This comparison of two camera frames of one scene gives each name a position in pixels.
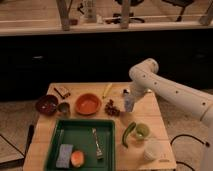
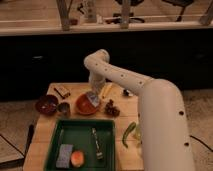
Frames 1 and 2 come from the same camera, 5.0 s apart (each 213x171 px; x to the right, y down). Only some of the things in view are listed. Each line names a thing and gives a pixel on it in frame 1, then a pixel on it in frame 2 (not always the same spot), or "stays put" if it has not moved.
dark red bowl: (46, 105) stays put
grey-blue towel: (129, 101) -> (93, 98)
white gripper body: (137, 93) -> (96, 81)
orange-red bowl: (88, 104) stays put
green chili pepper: (130, 129) stays put
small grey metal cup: (64, 110) stays put
